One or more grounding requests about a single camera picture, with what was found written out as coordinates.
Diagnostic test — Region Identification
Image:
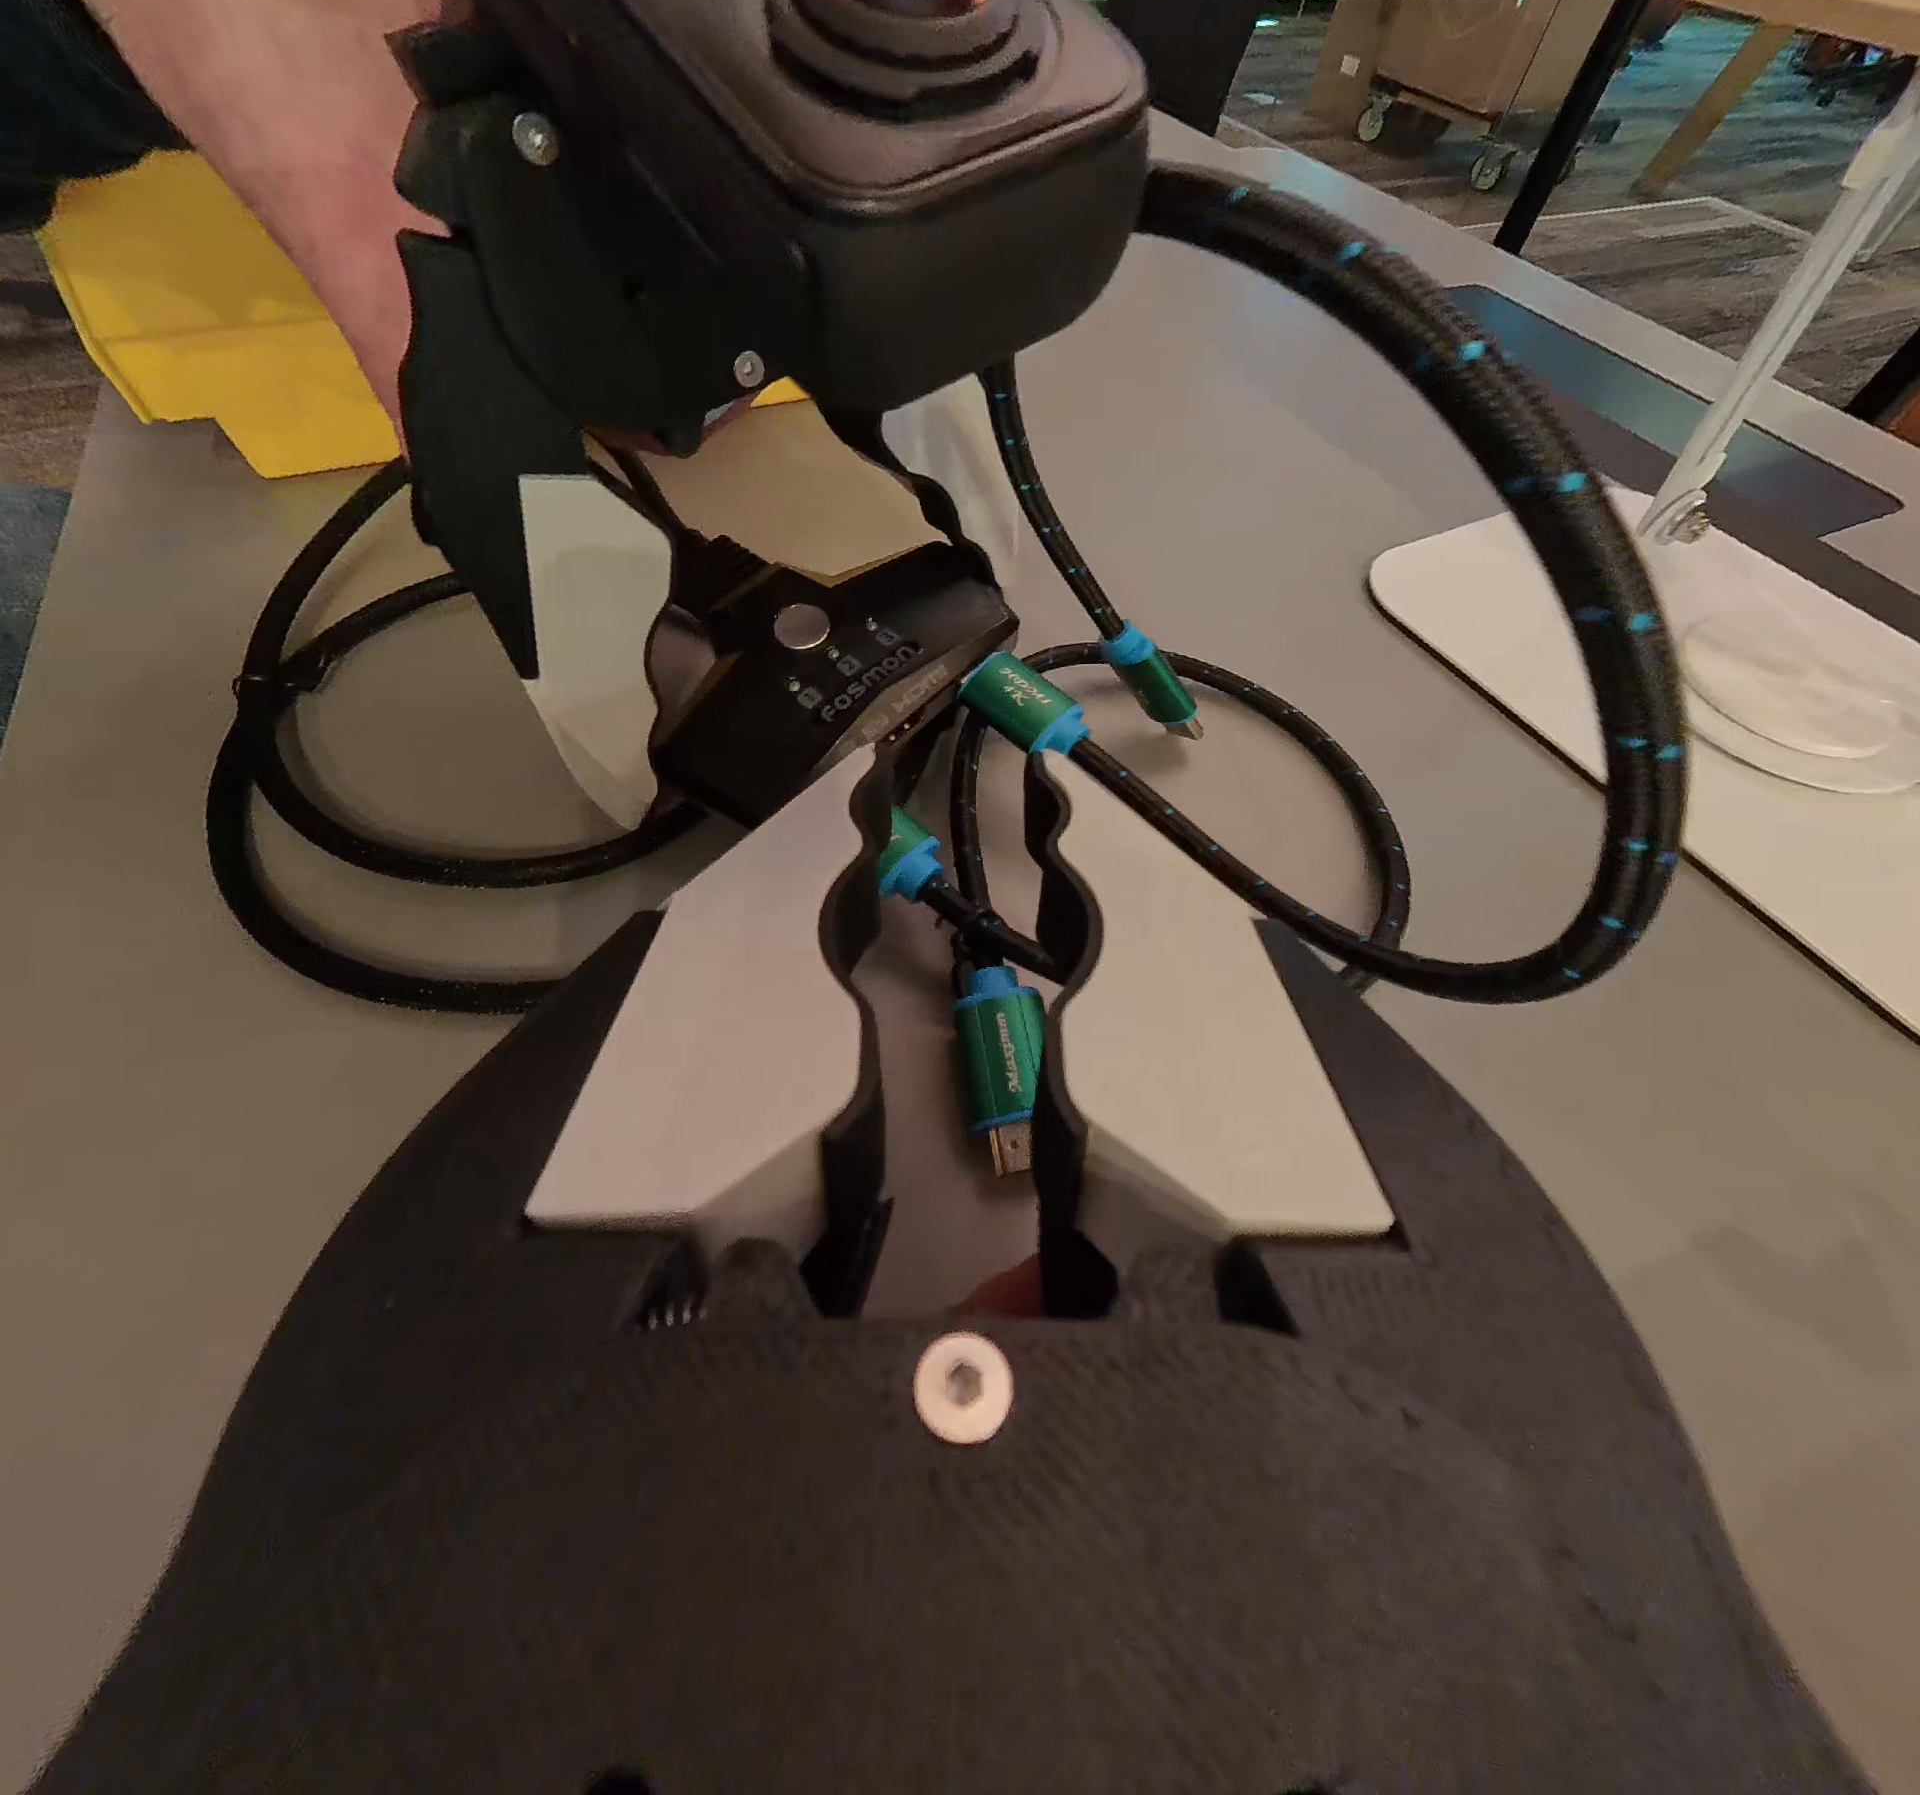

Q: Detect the thin black USB cable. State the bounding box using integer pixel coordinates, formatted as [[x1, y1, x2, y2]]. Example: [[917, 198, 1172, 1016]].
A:
[[206, 453, 752, 1016]]

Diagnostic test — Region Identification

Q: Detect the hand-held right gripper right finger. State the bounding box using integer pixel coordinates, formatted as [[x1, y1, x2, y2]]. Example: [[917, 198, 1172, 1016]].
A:
[[1018, 761, 1398, 1323]]

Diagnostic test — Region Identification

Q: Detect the black hdmi switch box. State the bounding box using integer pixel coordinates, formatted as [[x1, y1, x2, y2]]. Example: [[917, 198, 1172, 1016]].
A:
[[647, 535, 1021, 830]]

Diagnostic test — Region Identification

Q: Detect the person's left forearm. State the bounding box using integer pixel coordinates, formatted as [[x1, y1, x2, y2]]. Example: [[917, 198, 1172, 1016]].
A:
[[0, 0, 504, 269]]

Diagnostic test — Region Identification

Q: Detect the yellow plastic bin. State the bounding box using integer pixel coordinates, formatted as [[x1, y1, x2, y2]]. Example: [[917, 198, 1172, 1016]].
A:
[[34, 152, 811, 480]]

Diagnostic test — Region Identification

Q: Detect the person's left hand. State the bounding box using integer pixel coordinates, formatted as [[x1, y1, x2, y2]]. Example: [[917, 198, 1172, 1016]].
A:
[[286, 197, 454, 468]]

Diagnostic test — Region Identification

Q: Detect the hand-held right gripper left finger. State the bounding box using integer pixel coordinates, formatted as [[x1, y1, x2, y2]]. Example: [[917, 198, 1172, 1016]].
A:
[[524, 776, 900, 1323]]

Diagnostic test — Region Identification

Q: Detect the black metal pole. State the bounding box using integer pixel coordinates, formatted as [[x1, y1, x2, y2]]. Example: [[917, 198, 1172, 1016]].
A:
[[1492, 0, 1653, 255]]

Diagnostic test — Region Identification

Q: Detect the white metal stand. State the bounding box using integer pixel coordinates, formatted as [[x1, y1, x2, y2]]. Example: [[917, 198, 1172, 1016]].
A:
[[1368, 70, 1920, 1043]]

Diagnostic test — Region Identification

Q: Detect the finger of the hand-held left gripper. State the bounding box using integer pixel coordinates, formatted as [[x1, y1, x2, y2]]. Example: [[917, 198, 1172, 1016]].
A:
[[514, 467, 712, 837], [846, 383, 1008, 598]]

